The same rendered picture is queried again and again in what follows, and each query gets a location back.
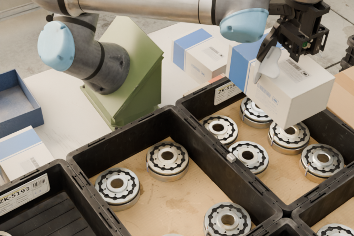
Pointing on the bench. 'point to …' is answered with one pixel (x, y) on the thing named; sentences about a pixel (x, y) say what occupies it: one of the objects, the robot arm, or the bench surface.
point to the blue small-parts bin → (17, 105)
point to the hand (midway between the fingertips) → (278, 69)
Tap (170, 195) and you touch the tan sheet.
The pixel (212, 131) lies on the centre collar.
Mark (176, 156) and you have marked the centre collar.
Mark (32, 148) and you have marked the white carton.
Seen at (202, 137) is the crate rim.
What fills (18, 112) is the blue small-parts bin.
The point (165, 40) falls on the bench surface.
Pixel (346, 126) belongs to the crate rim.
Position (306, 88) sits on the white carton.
